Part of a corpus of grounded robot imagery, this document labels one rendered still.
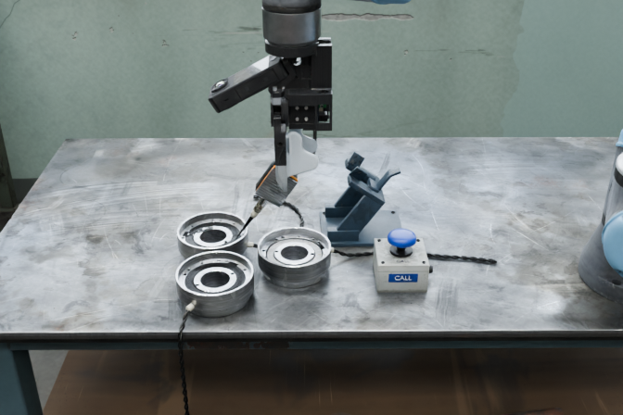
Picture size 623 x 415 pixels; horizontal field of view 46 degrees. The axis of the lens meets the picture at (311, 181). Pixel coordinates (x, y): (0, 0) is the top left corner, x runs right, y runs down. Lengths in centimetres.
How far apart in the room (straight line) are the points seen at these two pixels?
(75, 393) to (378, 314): 55
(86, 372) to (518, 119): 193
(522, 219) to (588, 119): 167
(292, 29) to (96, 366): 70
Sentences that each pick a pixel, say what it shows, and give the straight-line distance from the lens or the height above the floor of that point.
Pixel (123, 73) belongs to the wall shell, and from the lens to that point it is 271.
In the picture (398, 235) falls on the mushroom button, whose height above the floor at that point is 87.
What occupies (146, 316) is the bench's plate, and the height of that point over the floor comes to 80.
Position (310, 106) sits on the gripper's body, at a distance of 97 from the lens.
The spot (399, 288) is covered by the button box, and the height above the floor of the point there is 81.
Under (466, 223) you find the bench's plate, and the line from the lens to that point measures 121.
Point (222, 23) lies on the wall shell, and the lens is 260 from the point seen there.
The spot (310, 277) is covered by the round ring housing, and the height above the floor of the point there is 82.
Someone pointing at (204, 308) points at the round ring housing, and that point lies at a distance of 98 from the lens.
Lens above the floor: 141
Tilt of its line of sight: 28 degrees down
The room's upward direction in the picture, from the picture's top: straight up
